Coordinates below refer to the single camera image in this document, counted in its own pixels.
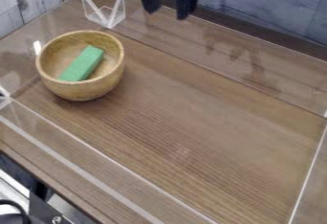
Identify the green rectangular block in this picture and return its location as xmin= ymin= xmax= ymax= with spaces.
xmin=59 ymin=46 xmax=104 ymax=81

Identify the wooden bowl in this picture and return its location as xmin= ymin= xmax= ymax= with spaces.
xmin=36 ymin=31 xmax=126 ymax=101

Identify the clear acrylic corner bracket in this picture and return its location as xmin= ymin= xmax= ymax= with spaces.
xmin=82 ymin=0 xmax=126 ymax=29

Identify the black metal bracket with screw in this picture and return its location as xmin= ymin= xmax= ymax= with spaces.
xmin=28 ymin=191 xmax=74 ymax=224

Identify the black cable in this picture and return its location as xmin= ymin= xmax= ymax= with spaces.
xmin=0 ymin=199 xmax=31 ymax=224

